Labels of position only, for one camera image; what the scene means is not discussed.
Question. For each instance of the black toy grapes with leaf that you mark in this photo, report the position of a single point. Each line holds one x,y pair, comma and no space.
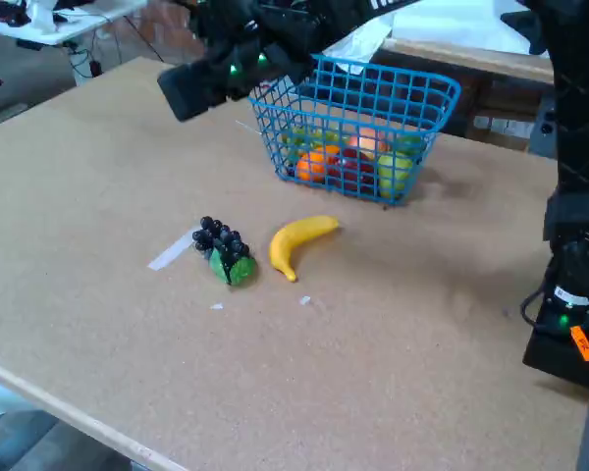
226,245

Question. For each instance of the green toy grapes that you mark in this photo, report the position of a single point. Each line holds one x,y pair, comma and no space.
299,137

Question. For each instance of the thin white tape line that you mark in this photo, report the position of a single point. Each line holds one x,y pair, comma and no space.
248,127

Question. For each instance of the toy orange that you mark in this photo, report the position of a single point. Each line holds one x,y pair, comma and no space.
311,167

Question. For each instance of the white folding table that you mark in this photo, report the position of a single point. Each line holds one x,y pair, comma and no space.
78,24

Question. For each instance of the orange red toy peach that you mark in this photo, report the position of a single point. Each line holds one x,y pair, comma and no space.
368,142

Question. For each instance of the red toy pomegranate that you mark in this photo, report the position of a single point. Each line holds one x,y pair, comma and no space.
353,169

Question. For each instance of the yellow toy banana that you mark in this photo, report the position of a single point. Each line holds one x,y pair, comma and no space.
299,230

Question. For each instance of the long white tape strip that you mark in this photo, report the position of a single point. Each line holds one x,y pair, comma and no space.
169,254

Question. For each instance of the white packaging pile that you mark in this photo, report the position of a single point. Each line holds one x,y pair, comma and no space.
41,17

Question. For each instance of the yellow green toy apple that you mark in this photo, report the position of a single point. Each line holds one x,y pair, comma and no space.
392,172

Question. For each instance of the dark green round fruit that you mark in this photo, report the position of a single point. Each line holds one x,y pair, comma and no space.
408,143

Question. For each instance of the black electronics pile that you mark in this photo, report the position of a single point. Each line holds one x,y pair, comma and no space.
10,17

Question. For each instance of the small white tape piece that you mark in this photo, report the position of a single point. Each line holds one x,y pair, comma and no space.
305,300
217,306

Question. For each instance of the flat white sheet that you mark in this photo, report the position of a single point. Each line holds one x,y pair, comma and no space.
461,24

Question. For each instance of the wooden workbench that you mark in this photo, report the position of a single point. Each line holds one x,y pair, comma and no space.
471,56

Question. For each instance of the brown labelled cardboard box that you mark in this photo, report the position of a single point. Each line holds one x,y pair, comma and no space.
505,128

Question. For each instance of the grey outlet strip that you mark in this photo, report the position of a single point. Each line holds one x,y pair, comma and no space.
546,122

